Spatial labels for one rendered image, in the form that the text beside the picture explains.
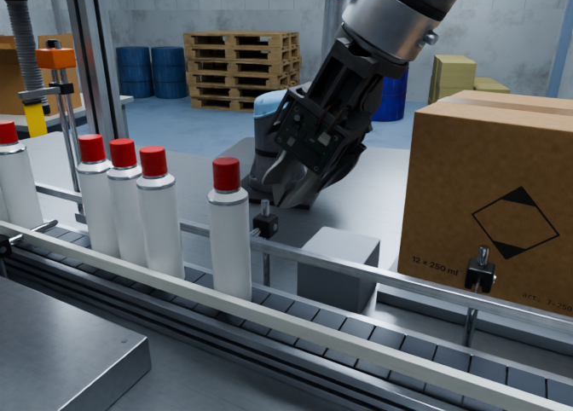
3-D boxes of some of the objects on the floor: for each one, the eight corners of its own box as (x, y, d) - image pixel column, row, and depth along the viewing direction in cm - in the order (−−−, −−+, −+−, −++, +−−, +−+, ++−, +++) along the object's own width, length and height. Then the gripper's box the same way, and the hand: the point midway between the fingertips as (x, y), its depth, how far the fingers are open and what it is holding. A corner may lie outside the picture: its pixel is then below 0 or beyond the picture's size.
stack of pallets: (186, 108, 627) (179, 32, 588) (217, 96, 715) (214, 30, 677) (281, 115, 587) (280, 34, 548) (302, 101, 676) (303, 31, 637)
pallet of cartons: (494, 108, 629) (503, 55, 602) (506, 128, 522) (518, 65, 495) (427, 105, 654) (433, 54, 626) (426, 123, 546) (433, 62, 519)
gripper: (312, 16, 36) (217, 200, 48) (402, 80, 34) (282, 255, 46) (349, 16, 43) (258, 176, 55) (425, 68, 42) (316, 222, 53)
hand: (286, 196), depth 52 cm, fingers closed
